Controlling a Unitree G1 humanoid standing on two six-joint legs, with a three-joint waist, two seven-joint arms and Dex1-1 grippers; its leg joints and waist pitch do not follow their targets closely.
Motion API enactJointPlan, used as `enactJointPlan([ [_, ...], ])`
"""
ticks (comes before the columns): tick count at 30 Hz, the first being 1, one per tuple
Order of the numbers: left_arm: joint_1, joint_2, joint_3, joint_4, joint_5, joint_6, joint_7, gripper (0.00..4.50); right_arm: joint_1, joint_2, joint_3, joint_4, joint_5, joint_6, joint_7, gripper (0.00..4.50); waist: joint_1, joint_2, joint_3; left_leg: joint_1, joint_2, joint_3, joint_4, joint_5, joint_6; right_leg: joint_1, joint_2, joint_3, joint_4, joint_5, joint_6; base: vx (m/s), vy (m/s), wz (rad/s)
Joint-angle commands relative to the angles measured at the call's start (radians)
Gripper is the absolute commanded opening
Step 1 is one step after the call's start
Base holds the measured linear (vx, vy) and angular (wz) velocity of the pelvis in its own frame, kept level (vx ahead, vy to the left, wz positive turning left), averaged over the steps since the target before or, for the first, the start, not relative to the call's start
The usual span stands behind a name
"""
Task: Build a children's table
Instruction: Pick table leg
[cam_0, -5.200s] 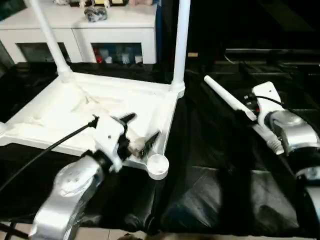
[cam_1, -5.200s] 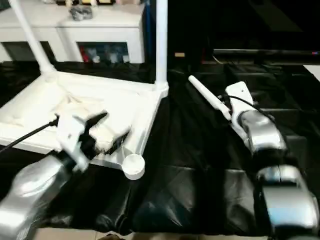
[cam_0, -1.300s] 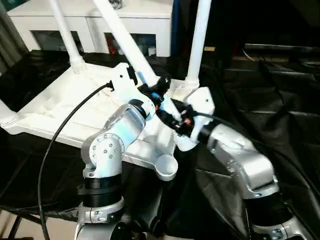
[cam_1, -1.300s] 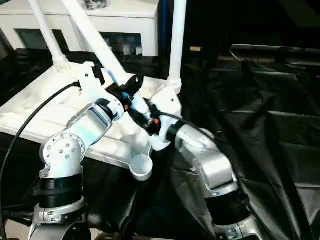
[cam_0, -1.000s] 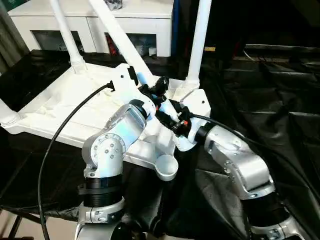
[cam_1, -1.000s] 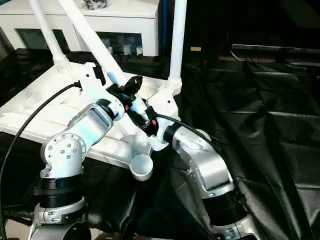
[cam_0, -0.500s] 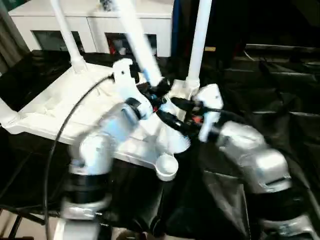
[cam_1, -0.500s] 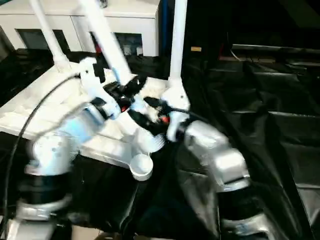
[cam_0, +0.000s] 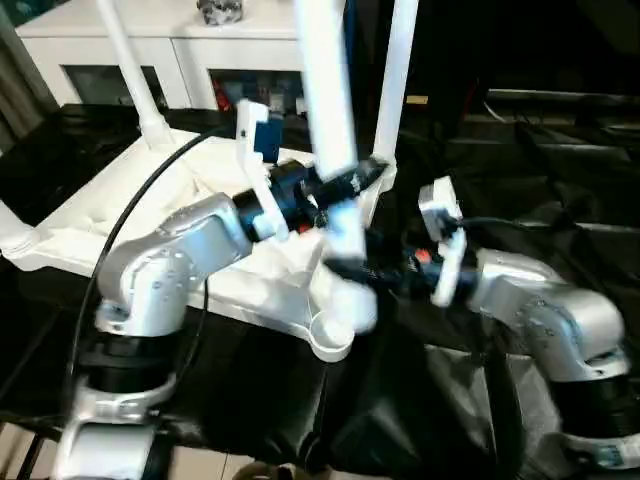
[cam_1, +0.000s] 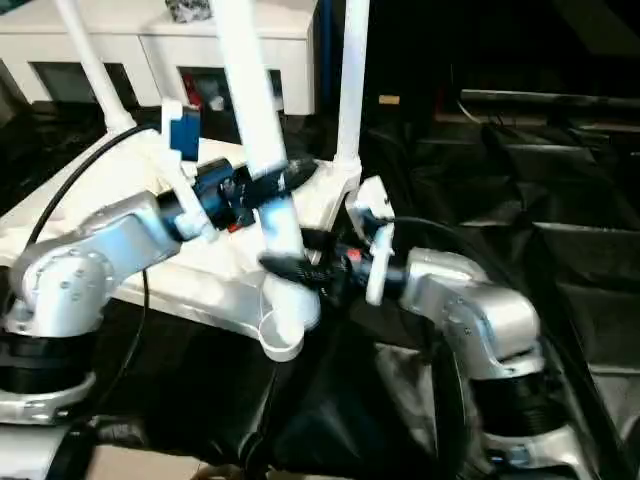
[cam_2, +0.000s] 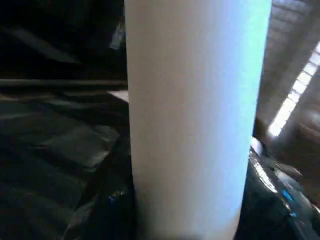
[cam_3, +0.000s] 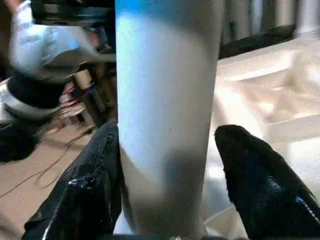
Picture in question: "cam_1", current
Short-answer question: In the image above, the black work mat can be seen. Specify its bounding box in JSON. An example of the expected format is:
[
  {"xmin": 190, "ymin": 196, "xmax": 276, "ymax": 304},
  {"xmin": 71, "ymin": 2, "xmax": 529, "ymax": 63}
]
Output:
[{"xmin": 0, "ymin": 100, "xmax": 640, "ymax": 480}]

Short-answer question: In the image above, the white plastic table leg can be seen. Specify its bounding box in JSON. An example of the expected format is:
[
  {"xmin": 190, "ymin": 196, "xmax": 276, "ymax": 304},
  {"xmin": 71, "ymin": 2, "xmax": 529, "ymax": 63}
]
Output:
[
  {"xmin": 211, "ymin": 0, "xmax": 323, "ymax": 363},
  {"xmin": 54, "ymin": 0, "xmax": 138, "ymax": 138},
  {"xmin": 333, "ymin": 0, "xmax": 372, "ymax": 173}
]

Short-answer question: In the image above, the black side table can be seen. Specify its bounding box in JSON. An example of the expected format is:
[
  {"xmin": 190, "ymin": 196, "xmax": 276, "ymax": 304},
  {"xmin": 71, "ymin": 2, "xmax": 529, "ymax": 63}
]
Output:
[{"xmin": 458, "ymin": 88, "xmax": 640, "ymax": 119}]

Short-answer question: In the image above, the small grey bundle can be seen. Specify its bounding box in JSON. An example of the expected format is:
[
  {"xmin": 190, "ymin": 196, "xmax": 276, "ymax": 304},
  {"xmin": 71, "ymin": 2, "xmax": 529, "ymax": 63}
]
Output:
[{"xmin": 164, "ymin": 0, "xmax": 214, "ymax": 23}]

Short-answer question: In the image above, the white plastic table top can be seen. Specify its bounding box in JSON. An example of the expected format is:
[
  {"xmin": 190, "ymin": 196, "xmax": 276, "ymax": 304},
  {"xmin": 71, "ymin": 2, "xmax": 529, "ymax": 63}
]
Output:
[{"xmin": 0, "ymin": 124, "xmax": 393, "ymax": 363}]

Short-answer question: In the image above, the white glass-door cabinet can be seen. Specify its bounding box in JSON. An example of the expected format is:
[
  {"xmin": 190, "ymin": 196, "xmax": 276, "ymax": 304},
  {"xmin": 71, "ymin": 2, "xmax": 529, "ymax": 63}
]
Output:
[{"xmin": 0, "ymin": 0, "xmax": 321, "ymax": 117}]

